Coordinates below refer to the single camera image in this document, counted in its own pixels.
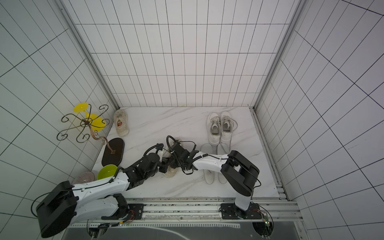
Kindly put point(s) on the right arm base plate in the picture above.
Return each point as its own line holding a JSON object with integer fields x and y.
{"x": 232, "y": 212}

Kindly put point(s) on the grey shoe insole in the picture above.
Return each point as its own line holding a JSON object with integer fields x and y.
{"x": 209, "y": 175}
{"x": 222, "y": 149}

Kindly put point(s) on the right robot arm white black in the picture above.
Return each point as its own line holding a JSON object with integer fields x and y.
{"x": 239, "y": 172}

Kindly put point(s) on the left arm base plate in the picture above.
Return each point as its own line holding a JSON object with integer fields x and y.
{"x": 128, "y": 213}

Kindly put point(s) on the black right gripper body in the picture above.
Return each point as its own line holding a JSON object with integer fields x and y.
{"x": 174, "y": 156}

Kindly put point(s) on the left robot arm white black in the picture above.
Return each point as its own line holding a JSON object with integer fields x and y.
{"x": 67, "y": 204}

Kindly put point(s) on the pink glass bowl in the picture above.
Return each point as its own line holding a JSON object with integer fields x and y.
{"x": 85, "y": 177}

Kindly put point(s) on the beige sneaker red label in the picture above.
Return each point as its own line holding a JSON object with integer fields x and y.
{"x": 121, "y": 122}
{"x": 170, "y": 171}

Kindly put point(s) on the aluminium mounting rail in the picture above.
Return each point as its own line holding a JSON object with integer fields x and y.
{"x": 191, "y": 210}

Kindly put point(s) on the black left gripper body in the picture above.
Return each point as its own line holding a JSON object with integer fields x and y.
{"x": 161, "y": 167}

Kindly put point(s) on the scrolled metal wire stand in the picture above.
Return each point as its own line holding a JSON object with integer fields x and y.
{"x": 86, "y": 131}

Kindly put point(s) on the yellow plastic funnel cup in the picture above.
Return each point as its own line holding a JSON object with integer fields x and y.
{"x": 96, "y": 122}

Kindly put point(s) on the dark oval stand base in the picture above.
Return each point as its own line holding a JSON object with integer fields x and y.
{"x": 113, "y": 153}

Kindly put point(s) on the white leather sneaker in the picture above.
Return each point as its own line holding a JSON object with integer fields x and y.
{"x": 214, "y": 129}
{"x": 228, "y": 126}

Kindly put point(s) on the green plastic bowl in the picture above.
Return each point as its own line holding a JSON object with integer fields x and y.
{"x": 107, "y": 171}

